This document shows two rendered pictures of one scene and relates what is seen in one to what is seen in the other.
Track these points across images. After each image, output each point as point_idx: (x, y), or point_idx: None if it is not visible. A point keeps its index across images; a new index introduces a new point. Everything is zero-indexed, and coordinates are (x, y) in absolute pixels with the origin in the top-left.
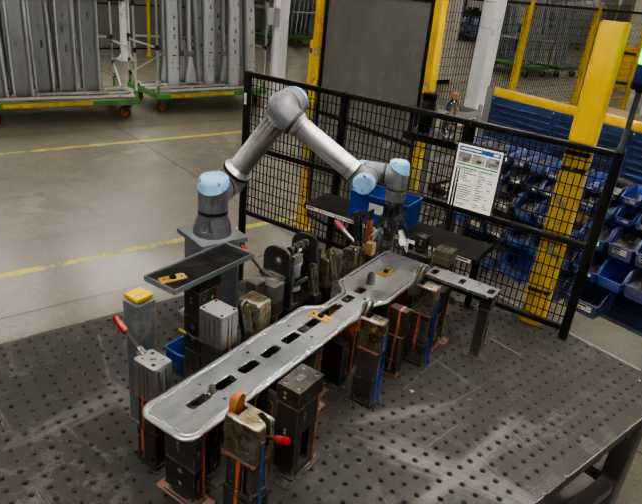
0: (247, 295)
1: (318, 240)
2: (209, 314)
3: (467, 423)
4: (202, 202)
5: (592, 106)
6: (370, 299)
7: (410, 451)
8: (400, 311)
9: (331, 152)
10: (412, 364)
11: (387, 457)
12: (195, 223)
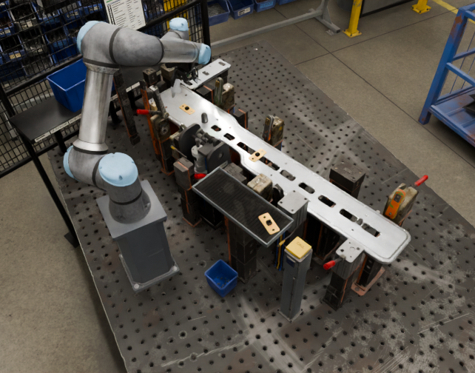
0: (257, 186)
1: (24, 163)
2: (301, 207)
3: (294, 129)
4: (132, 190)
5: None
6: (270, 115)
7: (319, 159)
8: (246, 112)
9: (184, 49)
10: None
11: (325, 171)
12: (130, 214)
